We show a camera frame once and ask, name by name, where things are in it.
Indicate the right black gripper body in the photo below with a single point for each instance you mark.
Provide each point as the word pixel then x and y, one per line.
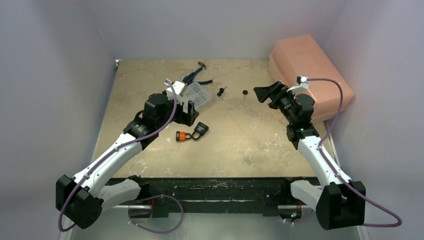
pixel 274 96

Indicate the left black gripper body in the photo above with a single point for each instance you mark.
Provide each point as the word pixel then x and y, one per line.
pixel 181 117

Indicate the black padlock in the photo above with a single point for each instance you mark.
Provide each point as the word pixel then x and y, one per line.
pixel 199 131

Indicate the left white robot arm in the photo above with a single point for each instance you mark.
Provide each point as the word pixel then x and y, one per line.
pixel 82 198

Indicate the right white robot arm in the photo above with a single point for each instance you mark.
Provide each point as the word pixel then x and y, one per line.
pixel 335 202

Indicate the orange padlock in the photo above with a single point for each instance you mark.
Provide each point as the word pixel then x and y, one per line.
pixel 182 136

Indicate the clear plastic screw box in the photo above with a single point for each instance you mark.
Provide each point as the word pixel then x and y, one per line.
pixel 197 94

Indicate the pink plastic storage box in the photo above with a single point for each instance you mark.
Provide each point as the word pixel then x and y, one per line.
pixel 301 55

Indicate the small hammer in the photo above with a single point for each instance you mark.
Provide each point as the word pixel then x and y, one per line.
pixel 202 65

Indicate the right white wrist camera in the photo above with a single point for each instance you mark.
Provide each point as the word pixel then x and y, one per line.
pixel 301 85

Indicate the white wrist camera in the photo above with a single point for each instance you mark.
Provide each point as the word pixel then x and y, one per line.
pixel 301 85
pixel 175 90

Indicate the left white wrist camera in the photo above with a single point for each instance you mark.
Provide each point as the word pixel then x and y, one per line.
pixel 175 90

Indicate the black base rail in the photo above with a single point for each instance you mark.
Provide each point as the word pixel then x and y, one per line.
pixel 266 196

